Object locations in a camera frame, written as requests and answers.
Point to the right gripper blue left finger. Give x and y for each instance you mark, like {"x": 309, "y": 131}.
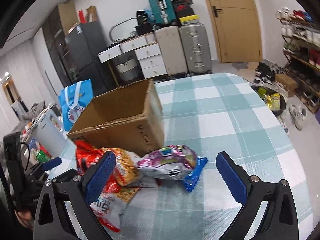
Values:
{"x": 96, "y": 177}

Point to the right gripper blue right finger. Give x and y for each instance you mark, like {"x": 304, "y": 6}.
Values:
{"x": 234, "y": 176}

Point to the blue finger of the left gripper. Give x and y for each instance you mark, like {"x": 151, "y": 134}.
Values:
{"x": 47, "y": 166}

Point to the white red noodle snack bag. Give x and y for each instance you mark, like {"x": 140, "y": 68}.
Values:
{"x": 110, "y": 206}

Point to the red orange noodle snack bag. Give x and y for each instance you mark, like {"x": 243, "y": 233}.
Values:
{"x": 123, "y": 174}

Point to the blue Oreo cookie pack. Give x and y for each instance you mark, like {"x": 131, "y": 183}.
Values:
{"x": 192, "y": 178}

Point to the purple white snack bag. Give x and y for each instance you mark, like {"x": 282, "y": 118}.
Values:
{"x": 173, "y": 162}

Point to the person's left hand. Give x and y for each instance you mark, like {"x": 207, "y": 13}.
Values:
{"x": 25, "y": 219}

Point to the green can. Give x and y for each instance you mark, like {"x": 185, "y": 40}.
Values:
{"x": 42, "y": 157}

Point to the white appliance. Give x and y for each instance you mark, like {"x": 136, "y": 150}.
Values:
{"x": 47, "y": 129}

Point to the blue Doraemon tote bag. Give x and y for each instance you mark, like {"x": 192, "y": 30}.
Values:
{"x": 73, "y": 100}

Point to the checkered teal tablecloth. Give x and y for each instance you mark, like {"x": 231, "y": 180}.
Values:
{"x": 210, "y": 114}

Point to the brown cardboard SF box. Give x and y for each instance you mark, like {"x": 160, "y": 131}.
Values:
{"x": 129, "y": 117}

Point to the black bin with yellow bags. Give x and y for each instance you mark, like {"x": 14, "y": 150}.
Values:
{"x": 274, "y": 100}

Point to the white sneaker on floor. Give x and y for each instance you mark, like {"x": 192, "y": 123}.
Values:
{"x": 298, "y": 114}

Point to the small cardboard box on floor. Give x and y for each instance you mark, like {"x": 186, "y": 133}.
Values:
{"x": 288, "y": 83}

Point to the woven laundry basket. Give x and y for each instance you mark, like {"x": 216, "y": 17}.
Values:
{"x": 128, "y": 70}

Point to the black refrigerator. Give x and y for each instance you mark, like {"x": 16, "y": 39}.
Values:
{"x": 85, "y": 42}

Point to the dark glass cabinet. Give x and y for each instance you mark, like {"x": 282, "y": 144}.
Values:
{"x": 55, "y": 30}

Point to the white drawer desk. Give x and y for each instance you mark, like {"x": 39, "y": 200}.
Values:
{"x": 147, "y": 52}

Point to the silver suitcase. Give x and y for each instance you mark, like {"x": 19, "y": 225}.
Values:
{"x": 196, "y": 48}

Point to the beige suitcase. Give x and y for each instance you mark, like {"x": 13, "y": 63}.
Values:
{"x": 170, "y": 44}

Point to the metal shoe rack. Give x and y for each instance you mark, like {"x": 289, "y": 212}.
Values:
{"x": 301, "y": 49}

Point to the yellow black shoe box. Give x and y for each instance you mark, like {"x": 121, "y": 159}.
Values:
{"x": 192, "y": 19}

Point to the wooden door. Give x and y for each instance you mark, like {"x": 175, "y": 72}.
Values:
{"x": 236, "y": 29}

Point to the teal suitcase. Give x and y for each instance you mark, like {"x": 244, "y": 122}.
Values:
{"x": 163, "y": 12}

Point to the black red shoe box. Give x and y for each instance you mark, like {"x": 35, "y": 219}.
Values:
{"x": 183, "y": 8}

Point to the oval mirror frame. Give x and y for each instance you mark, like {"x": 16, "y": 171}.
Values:
{"x": 123, "y": 29}

